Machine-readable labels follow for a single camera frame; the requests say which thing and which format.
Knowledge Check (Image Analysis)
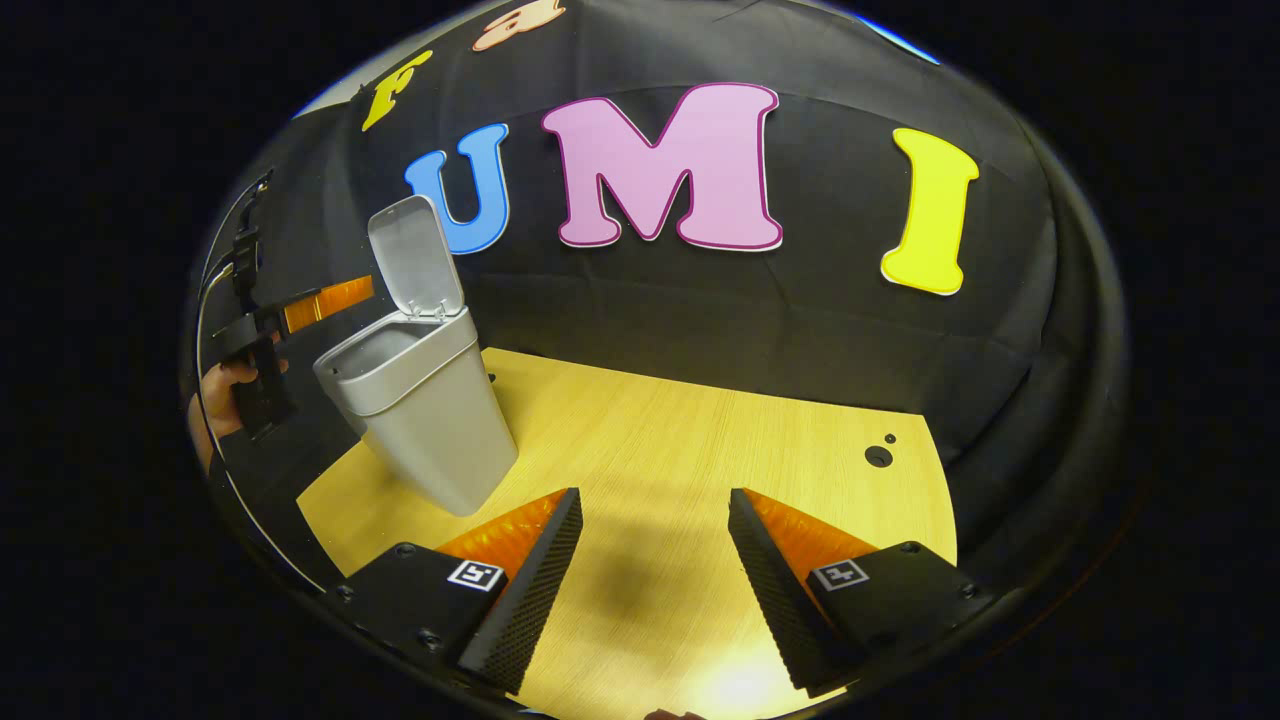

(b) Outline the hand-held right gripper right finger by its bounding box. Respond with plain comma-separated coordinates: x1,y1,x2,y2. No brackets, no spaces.
728,487,996,698

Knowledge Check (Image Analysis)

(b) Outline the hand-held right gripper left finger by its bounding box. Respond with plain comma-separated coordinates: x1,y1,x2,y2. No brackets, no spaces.
325,487,584,696

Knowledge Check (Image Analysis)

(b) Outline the white desktop garbage bin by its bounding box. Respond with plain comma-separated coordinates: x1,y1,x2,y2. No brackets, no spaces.
313,195,519,518

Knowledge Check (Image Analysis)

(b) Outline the wooden desktop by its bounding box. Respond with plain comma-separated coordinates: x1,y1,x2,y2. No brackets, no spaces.
297,347,958,720

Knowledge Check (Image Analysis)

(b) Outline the black backdrop cloth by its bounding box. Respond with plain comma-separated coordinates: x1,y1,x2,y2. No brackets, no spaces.
185,0,1131,601

